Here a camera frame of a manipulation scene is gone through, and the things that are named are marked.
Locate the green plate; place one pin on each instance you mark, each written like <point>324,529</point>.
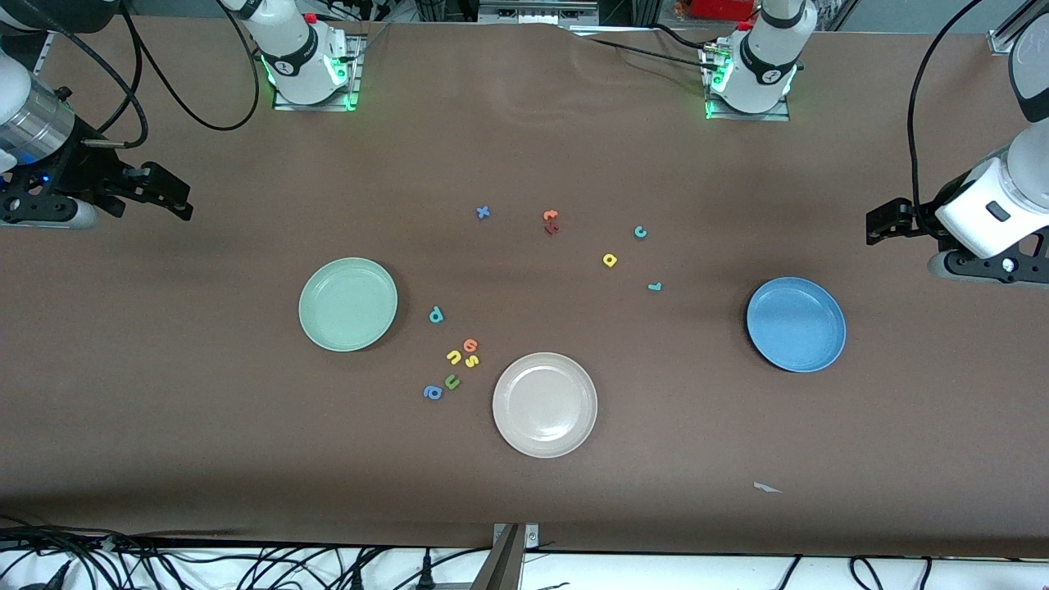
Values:
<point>348,305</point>

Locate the small white paper scrap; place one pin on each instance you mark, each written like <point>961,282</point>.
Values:
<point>764,487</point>

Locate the silver aluminium corner profile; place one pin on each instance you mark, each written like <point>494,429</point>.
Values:
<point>1004,37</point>

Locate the blue letter a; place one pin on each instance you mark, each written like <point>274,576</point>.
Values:
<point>438,394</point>

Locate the black power plug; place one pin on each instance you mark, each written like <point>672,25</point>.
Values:
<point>426,574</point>
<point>357,580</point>

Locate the silver aluminium rail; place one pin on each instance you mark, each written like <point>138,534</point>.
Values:
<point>533,12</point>

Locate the green letter u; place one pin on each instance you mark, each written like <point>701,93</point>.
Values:
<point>448,383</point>

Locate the blue plate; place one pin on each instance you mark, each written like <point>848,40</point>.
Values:
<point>795,324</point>

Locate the red box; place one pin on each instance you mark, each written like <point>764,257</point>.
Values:
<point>721,8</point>

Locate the beige plate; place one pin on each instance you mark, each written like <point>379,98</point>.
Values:
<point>545,405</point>

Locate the teal letter d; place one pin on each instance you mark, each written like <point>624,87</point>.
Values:
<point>439,311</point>

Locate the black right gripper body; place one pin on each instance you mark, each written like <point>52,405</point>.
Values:
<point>82,174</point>

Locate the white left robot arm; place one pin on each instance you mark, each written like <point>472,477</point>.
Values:
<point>766,65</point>

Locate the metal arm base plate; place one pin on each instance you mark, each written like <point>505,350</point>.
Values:
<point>774,115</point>
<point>354,57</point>

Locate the metal table edge bracket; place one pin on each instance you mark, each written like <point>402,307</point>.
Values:
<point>504,565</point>

